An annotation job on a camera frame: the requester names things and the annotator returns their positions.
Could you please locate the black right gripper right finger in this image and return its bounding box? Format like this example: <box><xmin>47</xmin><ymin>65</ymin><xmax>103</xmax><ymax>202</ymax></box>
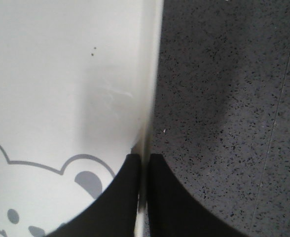
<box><xmin>147</xmin><ymin>154</ymin><xmax>244</xmax><ymax>237</ymax></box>

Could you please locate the cream bear serving tray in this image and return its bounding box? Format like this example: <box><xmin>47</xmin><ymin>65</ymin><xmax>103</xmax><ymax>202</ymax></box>
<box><xmin>0</xmin><ymin>0</ymin><xmax>164</xmax><ymax>237</ymax></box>

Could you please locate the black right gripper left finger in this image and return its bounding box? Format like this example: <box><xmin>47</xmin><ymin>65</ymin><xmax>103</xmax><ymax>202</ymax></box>
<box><xmin>48</xmin><ymin>154</ymin><xmax>141</xmax><ymax>237</ymax></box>

